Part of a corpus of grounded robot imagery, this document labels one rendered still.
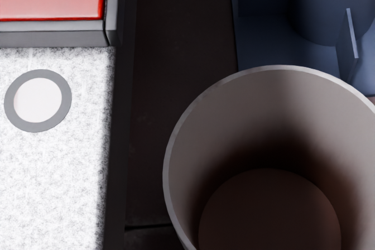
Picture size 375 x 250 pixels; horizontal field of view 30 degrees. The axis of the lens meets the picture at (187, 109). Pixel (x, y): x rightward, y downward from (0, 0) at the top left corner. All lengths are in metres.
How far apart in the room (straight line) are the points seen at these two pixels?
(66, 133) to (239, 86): 0.64
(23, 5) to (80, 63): 0.04
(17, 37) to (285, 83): 0.67
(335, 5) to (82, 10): 0.93
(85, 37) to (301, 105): 0.71
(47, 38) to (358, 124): 0.69
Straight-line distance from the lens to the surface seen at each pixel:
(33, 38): 0.33
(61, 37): 0.33
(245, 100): 0.99
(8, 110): 0.33
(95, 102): 0.32
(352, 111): 0.96
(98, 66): 0.33
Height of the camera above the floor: 1.21
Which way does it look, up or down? 67 degrees down
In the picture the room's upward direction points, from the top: 9 degrees counter-clockwise
